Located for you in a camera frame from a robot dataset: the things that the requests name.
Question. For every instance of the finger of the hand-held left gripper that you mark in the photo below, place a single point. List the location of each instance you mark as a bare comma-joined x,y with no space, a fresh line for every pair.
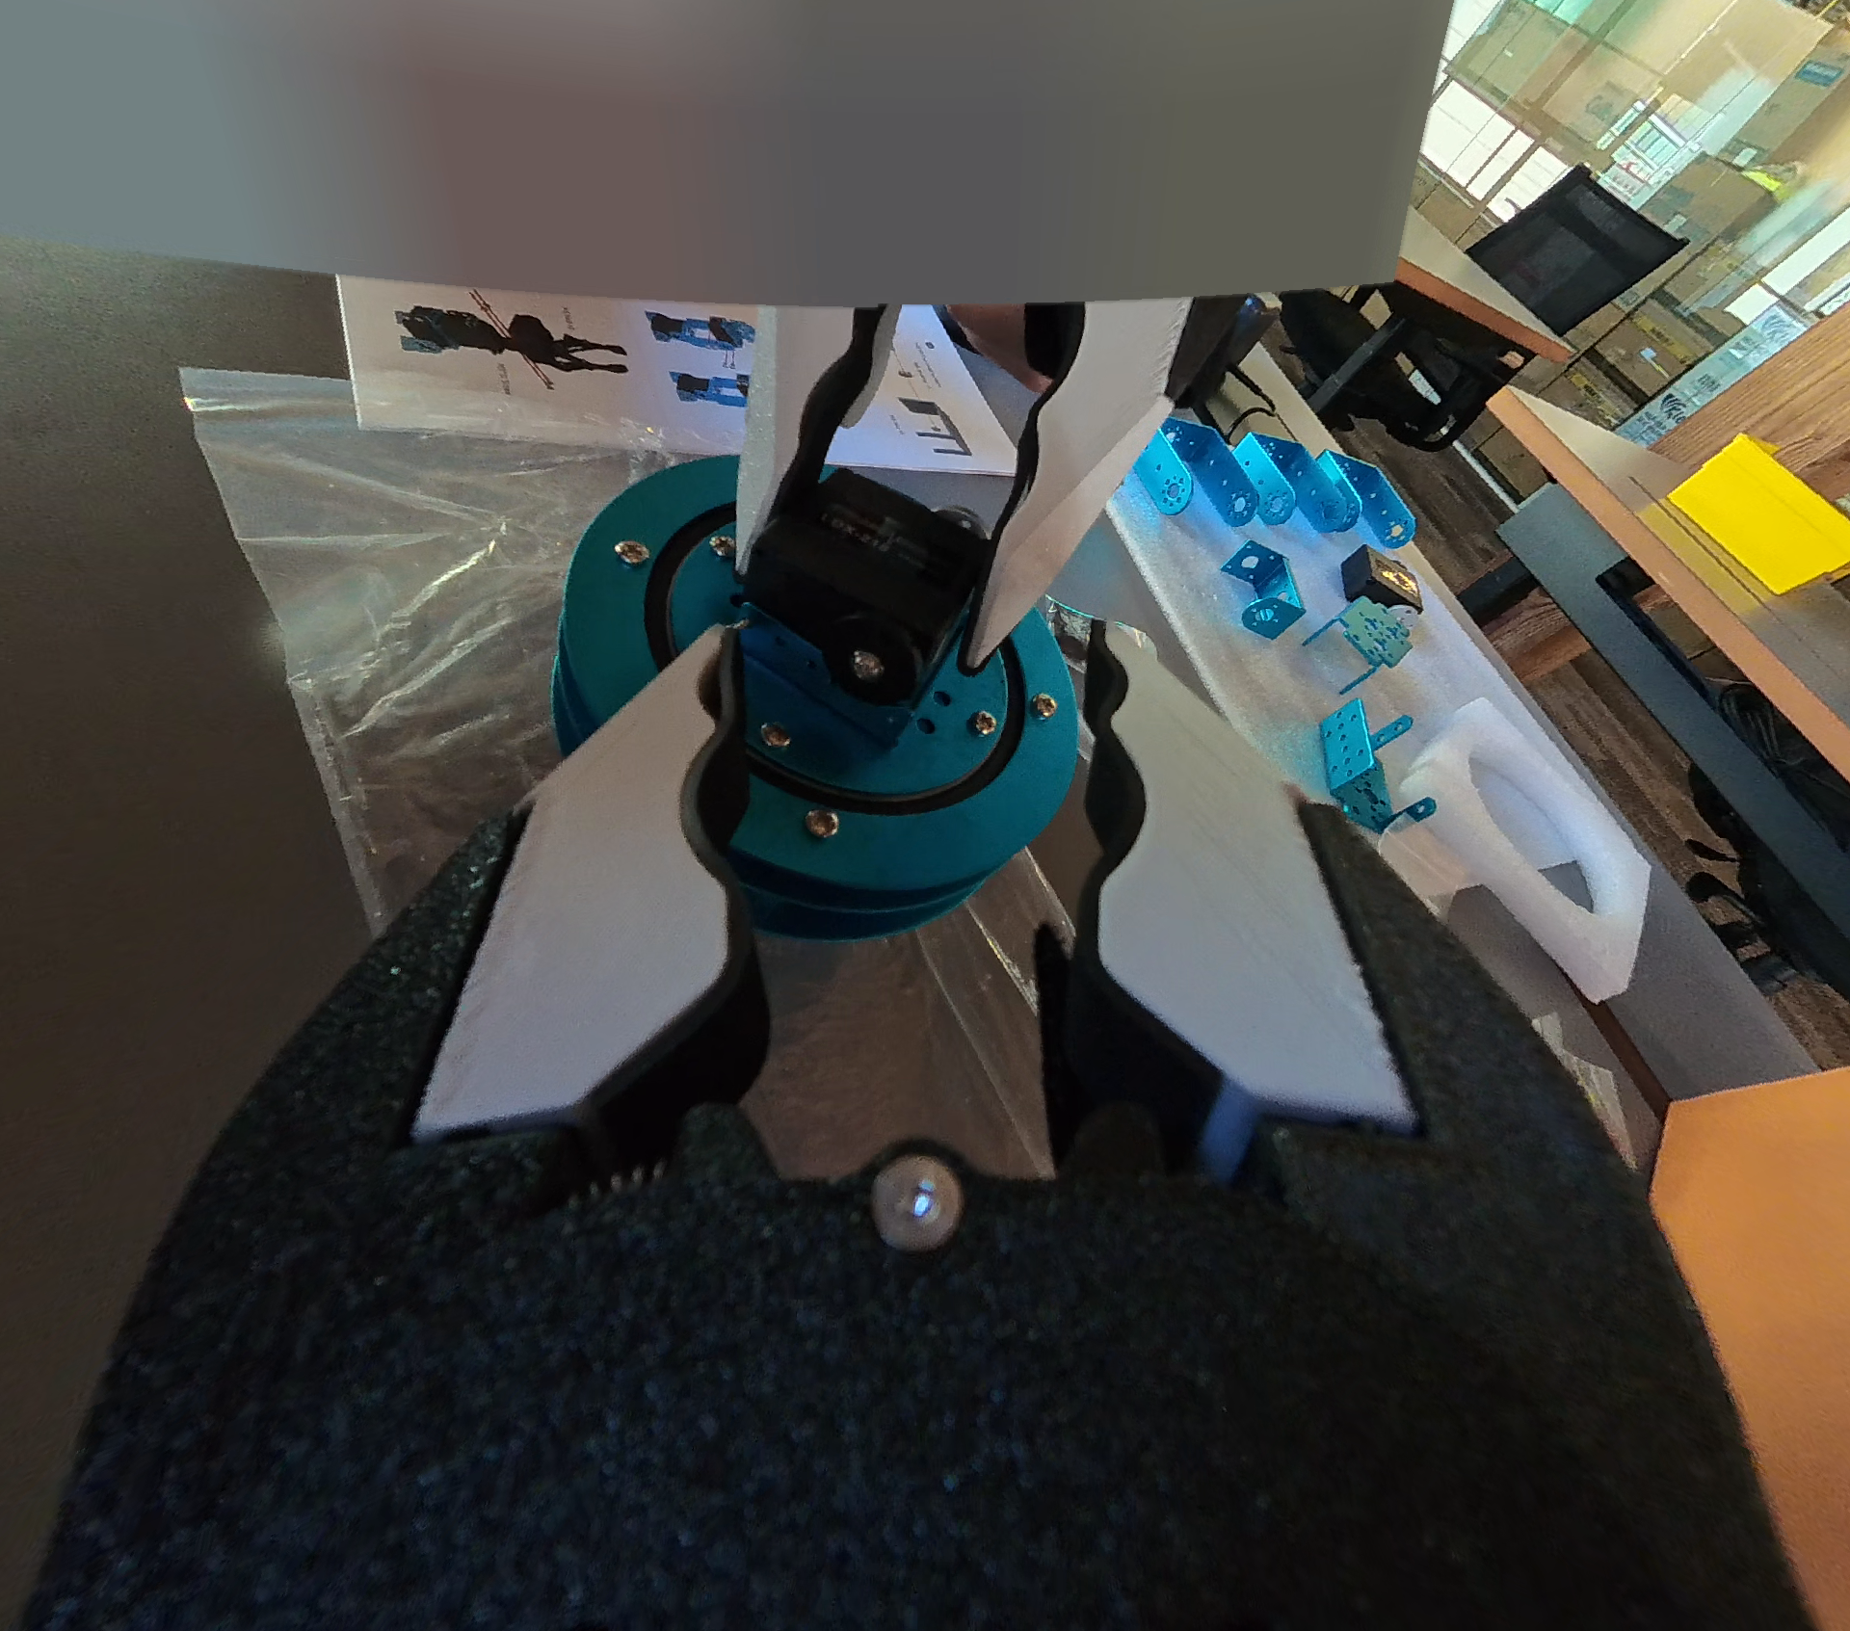
788,389
1106,418

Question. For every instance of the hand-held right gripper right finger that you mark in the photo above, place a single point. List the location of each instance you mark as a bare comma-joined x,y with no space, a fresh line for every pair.
1227,909

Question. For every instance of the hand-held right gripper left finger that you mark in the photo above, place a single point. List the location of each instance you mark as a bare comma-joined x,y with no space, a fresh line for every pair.
578,938

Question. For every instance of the blue round metal base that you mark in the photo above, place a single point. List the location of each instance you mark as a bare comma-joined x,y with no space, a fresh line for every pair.
635,607

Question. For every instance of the person's left hand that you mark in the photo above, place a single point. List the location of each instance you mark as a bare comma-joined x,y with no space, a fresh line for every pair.
996,339

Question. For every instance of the printed instruction sheet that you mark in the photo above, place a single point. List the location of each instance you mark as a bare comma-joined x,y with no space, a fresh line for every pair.
476,389

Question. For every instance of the small black servo motor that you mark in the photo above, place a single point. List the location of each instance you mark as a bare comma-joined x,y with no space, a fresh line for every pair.
1379,580

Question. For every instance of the wooden table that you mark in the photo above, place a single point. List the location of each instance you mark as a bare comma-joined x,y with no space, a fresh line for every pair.
1445,267
1603,454

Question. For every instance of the white foam piece with hole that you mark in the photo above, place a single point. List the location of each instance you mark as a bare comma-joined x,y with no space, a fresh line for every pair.
1603,896

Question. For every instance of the clear plastic bag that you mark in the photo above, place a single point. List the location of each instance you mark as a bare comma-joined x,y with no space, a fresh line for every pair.
404,591

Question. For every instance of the black mesh office chair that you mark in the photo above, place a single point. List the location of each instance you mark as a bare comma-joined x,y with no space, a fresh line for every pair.
1574,244

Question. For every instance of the yellow box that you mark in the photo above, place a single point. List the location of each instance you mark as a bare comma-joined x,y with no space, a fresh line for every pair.
1755,512

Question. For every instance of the orange cardboard box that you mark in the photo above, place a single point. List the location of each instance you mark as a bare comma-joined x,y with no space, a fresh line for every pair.
1763,1299

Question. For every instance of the blue U-shaped metal bracket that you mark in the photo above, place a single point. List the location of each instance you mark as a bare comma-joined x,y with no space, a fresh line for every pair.
1358,497
1271,483
1192,476

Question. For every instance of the blue perforated metal bracket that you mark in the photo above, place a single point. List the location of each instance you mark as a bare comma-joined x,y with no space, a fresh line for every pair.
1366,765
1366,638

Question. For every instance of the small blue metal bracket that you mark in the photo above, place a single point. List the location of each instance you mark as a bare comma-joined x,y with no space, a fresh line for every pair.
1260,591

